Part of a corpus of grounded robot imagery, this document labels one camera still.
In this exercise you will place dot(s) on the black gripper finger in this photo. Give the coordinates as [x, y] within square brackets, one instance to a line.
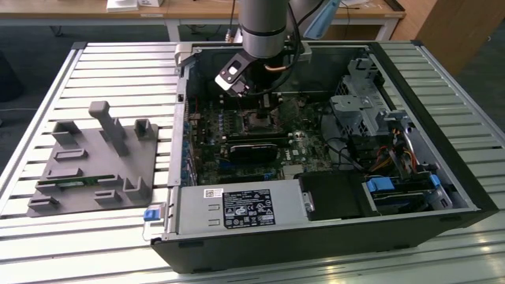
[269, 111]
[260, 109]

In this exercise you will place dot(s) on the CPU socket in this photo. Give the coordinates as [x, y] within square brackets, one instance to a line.
[244, 118]

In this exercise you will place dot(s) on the black installed RAM module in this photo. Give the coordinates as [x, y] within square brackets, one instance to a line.
[256, 137]

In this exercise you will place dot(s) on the black graphics card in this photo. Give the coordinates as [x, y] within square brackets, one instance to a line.
[252, 154]

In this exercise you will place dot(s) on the green motherboard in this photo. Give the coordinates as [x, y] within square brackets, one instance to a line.
[308, 148]

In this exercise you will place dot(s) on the small silver heat sink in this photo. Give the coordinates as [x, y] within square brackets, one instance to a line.
[293, 171]

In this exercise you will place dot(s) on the metal drive cage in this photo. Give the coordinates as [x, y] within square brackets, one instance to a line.
[354, 118]

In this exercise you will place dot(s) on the black plastic shroud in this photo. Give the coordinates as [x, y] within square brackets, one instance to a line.
[334, 195]

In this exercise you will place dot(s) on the silver power supply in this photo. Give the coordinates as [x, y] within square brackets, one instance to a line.
[197, 207]

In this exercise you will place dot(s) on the blue disk carrier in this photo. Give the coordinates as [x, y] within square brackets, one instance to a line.
[380, 185]

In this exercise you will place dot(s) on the white box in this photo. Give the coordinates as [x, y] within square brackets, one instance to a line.
[121, 5]

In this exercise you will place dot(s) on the blue case latch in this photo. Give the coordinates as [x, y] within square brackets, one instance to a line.
[153, 213]

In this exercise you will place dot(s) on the grey parts rack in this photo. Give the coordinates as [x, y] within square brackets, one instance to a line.
[99, 165]

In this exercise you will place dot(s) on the black open PC case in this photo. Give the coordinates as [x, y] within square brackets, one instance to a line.
[276, 251]

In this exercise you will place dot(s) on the blue drive bay tab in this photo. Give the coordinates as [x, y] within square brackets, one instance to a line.
[434, 181]

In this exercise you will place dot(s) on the green RAM stick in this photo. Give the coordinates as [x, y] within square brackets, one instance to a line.
[95, 179]

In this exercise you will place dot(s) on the wooden cabinet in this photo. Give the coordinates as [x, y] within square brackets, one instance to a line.
[453, 29]

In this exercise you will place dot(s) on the wooden desk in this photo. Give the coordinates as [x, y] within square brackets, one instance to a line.
[59, 13]

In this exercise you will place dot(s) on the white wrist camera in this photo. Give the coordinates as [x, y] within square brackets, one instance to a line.
[232, 72]

